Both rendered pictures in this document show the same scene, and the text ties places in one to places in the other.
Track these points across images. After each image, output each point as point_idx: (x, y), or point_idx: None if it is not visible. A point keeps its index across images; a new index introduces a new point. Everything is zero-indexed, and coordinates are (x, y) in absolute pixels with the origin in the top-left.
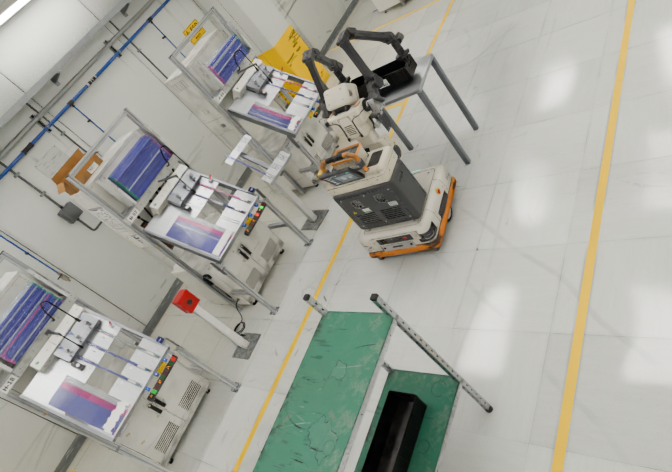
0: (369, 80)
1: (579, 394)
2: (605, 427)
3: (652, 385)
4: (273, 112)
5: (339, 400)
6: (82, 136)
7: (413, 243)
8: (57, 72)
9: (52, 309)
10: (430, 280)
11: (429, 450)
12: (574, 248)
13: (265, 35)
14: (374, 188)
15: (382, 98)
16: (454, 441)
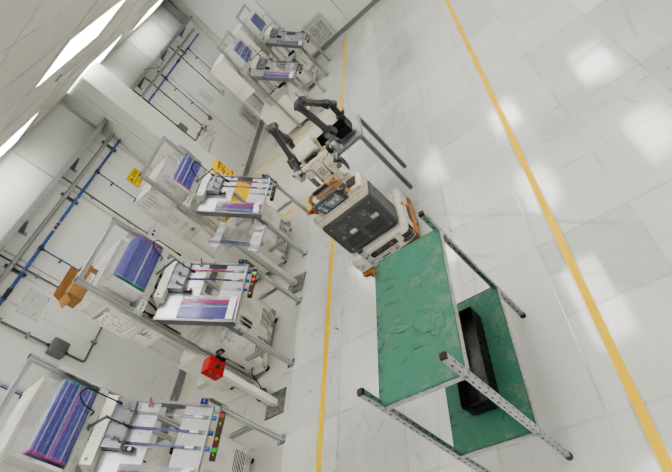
0: (325, 132)
1: (582, 268)
2: (613, 275)
3: (627, 235)
4: (236, 204)
5: (428, 294)
6: (56, 276)
7: (398, 246)
8: (26, 220)
9: (89, 402)
10: None
11: (501, 340)
12: (523, 193)
13: None
14: (357, 205)
15: (340, 139)
16: None
